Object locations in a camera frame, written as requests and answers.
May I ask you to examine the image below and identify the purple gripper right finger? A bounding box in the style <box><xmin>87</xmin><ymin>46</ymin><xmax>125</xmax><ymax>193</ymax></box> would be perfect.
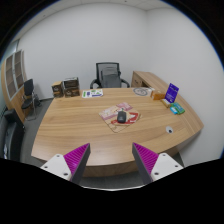
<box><xmin>132</xmin><ymin>143</ymin><xmax>182</xmax><ymax>184</ymax></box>

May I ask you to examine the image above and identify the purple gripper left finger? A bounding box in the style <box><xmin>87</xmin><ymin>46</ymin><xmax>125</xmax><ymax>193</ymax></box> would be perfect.
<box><xmin>41</xmin><ymin>143</ymin><xmax>90</xmax><ymax>184</ymax></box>

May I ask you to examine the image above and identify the black computer mouse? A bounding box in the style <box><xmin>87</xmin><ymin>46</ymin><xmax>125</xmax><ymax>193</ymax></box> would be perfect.
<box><xmin>117</xmin><ymin>111</ymin><xmax>127</xmax><ymax>123</ymax></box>

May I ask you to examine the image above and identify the colourful printed mouse pad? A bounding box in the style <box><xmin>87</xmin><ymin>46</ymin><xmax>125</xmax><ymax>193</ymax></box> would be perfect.
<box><xmin>99</xmin><ymin>102</ymin><xmax>141</xmax><ymax>133</ymax></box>

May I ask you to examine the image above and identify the green tissue packet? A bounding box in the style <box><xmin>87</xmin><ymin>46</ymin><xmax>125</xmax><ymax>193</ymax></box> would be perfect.
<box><xmin>170</xmin><ymin>102</ymin><xmax>185</xmax><ymax>114</ymax></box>

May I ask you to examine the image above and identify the wooden office desk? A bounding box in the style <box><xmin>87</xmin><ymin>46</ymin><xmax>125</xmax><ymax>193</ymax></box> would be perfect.
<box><xmin>32</xmin><ymin>88</ymin><xmax>203</xmax><ymax>177</ymax></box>

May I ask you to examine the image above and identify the black leather sofa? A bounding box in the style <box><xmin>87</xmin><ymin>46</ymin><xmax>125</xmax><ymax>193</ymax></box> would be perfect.
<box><xmin>0</xmin><ymin>109</ymin><xmax>25</xmax><ymax>162</ymax></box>

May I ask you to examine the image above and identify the small orange wooden box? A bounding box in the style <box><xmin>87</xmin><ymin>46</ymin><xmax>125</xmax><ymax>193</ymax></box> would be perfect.
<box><xmin>151</xmin><ymin>90</ymin><xmax>165</xmax><ymax>100</ymax></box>

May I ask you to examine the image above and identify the lower brown cardboard box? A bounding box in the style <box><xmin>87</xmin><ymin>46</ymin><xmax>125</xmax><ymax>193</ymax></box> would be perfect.
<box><xmin>64</xmin><ymin>88</ymin><xmax>80</xmax><ymax>97</ymax></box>

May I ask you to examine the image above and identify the round patterned coaster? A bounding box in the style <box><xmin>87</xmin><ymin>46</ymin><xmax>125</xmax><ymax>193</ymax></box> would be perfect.
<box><xmin>133</xmin><ymin>87</ymin><xmax>150</xmax><ymax>96</ymax></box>

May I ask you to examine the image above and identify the purple desk sign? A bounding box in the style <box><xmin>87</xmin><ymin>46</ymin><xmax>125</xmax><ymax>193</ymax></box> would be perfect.
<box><xmin>165</xmin><ymin>83</ymin><xmax>179</xmax><ymax>103</ymax></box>

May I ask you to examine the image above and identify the white green paper sheet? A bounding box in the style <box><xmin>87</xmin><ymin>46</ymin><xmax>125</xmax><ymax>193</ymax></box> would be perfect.
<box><xmin>82</xmin><ymin>89</ymin><xmax>103</xmax><ymax>98</ymax></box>

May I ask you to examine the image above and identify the black visitor chair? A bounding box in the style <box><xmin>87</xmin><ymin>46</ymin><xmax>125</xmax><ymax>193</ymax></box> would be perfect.
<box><xmin>21</xmin><ymin>79</ymin><xmax>41</xmax><ymax>112</ymax></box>

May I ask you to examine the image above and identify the tall brown cardboard box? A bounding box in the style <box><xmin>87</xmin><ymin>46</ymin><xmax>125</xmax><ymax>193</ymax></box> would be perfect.
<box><xmin>52</xmin><ymin>81</ymin><xmax>64</xmax><ymax>97</ymax></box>

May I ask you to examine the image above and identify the upper dark cardboard box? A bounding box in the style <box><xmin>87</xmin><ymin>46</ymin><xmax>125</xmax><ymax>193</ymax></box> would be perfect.
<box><xmin>63</xmin><ymin>77</ymin><xmax>79</xmax><ymax>89</ymax></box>

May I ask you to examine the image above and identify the wooden side cabinet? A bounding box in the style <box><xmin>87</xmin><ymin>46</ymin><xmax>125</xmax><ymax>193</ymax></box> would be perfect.
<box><xmin>131</xmin><ymin>71</ymin><xmax>168</xmax><ymax>91</ymax></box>

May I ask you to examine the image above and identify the grey mesh office chair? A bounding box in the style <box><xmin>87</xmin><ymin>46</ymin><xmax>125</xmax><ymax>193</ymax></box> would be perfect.
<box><xmin>90</xmin><ymin>62</ymin><xmax>130</xmax><ymax>89</ymax></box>

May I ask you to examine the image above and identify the wooden glass-door cabinet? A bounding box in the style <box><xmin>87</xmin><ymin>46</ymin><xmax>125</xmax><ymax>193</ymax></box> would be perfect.
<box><xmin>1</xmin><ymin>50</ymin><xmax>27</xmax><ymax>121</ymax></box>

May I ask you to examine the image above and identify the desk cable grommet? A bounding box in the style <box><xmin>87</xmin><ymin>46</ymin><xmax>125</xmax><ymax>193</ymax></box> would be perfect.
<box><xmin>166</xmin><ymin>126</ymin><xmax>174</xmax><ymax>134</ymax></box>

